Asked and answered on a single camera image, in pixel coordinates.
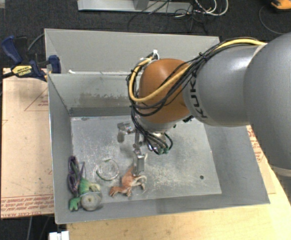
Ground purple sunglasses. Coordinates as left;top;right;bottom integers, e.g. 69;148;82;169
67;155;87;195

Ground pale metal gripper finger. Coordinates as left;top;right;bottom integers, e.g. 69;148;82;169
116;121;136;143
134;153;149;174

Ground brown cardboard board, red print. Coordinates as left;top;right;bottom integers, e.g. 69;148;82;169
0;67;277;220

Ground brown toy animal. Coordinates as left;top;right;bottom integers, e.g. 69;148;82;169
108;166;148;199

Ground grey metal bin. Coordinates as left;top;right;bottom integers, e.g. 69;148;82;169
43;28;271;225

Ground clear glass cup, green rim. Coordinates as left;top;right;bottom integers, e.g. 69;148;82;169
93;158;120;183

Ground grey round ring-shaped stone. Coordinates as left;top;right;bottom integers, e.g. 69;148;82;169
80;192;104;212

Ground green toy animal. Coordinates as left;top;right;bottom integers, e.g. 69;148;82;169
68;177;102;212

